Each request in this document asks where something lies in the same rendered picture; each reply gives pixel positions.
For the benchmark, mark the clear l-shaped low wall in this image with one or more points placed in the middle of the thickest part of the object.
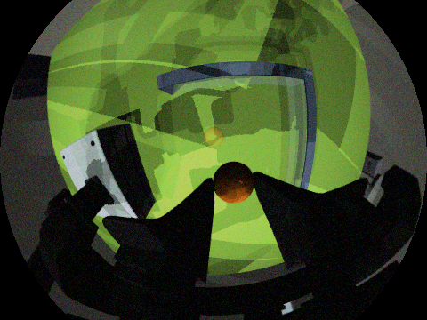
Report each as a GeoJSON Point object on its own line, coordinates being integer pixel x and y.
{"type": "Point", "coordinates": [296, 96]}

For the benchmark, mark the dark brown ball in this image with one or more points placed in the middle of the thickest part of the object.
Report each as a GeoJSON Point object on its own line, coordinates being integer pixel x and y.
{"type": "Point", "coordinates": [233, 182]}

